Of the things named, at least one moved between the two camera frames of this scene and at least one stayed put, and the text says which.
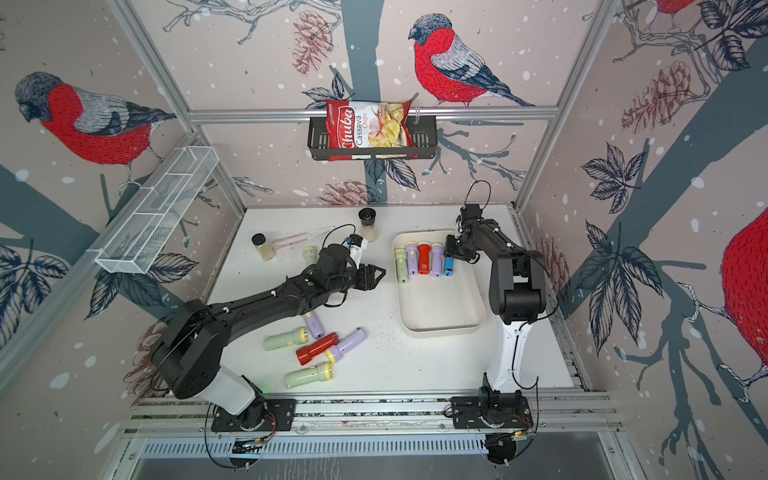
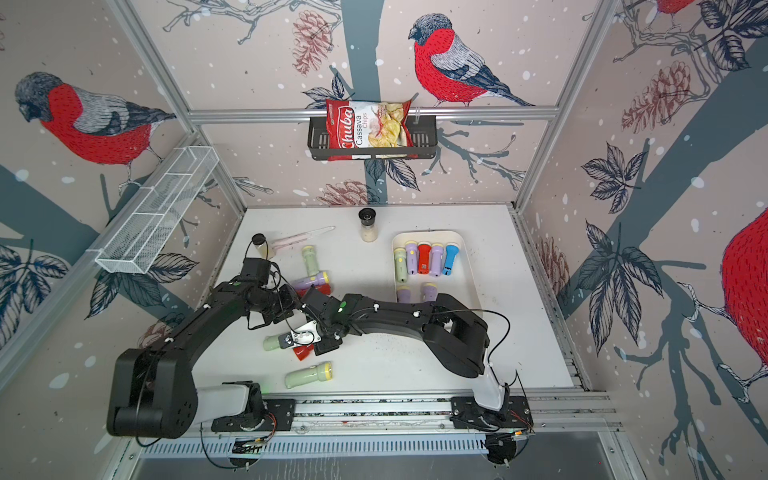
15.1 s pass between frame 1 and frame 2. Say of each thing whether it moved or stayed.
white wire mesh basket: stayed
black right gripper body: moved
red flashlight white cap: stayed
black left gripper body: moved
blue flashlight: stayed
